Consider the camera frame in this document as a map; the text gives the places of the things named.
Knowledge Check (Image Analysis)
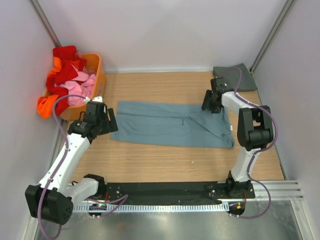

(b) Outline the blue-grey t shirt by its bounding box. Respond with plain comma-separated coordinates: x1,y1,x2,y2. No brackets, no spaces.
110,101,235,149

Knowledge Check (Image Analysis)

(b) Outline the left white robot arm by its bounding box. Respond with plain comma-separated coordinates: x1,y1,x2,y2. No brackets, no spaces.
25,100,118,225

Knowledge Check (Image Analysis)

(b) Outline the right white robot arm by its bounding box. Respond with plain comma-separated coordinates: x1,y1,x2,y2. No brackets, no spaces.
201,77,274,198

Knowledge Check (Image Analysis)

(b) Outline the orange plastic laundry basket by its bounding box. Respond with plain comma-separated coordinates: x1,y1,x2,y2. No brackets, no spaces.
58,53,106,121

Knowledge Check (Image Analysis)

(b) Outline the folded dark grey t shirt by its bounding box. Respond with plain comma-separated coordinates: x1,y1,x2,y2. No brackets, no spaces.
212,63,258,92

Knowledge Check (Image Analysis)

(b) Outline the pink t shirt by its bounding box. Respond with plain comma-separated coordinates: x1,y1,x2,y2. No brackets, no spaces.
58,49,98,107

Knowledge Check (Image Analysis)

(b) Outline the orange t shirt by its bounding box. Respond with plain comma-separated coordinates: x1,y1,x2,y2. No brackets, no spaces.
36,56,62,119

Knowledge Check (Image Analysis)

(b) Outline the red t shirt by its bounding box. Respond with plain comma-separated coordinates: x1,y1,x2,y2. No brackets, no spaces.
37,45,95,119

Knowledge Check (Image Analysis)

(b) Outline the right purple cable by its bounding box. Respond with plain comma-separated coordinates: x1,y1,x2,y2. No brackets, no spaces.
217,67,279,220

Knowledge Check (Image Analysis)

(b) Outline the purple cable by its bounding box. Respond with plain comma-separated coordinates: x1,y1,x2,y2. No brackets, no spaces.
217,67,279,220
37,94,129,240

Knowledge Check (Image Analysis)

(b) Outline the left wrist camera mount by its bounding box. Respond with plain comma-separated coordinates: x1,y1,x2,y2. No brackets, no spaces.
84,95,104,104

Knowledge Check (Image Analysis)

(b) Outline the right aluminium corner post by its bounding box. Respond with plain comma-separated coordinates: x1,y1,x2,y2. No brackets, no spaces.
249,0,297,75

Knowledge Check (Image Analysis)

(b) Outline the aluminium corner post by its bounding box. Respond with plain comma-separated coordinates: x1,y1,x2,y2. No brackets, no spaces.
249,0,297,75
29,0,62,47

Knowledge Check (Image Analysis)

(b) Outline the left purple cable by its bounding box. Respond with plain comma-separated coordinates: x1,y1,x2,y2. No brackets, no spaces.
37,94,129,240

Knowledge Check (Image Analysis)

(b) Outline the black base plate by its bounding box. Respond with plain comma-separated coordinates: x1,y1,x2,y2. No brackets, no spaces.
105,181,256,206

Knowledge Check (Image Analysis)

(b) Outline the slotted white cable duct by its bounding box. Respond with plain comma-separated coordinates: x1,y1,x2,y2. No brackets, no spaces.
73,202,229,213

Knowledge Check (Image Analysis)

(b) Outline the aluminium frame rail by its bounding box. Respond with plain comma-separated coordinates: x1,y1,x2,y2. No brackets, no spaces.
29,179,305,204

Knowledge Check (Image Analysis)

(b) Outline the left aluminium corner post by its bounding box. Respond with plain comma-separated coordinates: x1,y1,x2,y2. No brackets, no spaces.
29,0,62,47

